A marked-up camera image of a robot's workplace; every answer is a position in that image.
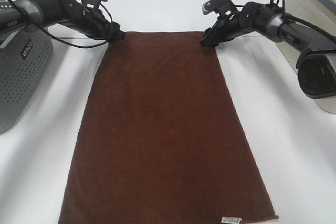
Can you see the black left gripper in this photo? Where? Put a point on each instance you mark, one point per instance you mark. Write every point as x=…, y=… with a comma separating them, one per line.
x=94, y=25

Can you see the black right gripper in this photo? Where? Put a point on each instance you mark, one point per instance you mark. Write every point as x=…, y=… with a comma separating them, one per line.
x=224, y=30

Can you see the brown towel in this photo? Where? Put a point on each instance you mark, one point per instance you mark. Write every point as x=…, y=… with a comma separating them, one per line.
x=160, y=140

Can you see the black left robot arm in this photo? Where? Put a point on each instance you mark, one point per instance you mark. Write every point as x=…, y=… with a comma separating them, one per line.
x=44, y=13

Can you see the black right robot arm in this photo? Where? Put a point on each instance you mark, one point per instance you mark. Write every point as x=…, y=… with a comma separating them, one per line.
x=316, y=62

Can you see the grey perforated plastic basket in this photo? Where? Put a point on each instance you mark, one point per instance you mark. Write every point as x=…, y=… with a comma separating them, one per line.
x=25, y=54

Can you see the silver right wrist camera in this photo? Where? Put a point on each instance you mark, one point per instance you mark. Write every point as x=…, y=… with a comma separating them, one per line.
x=221, y=7

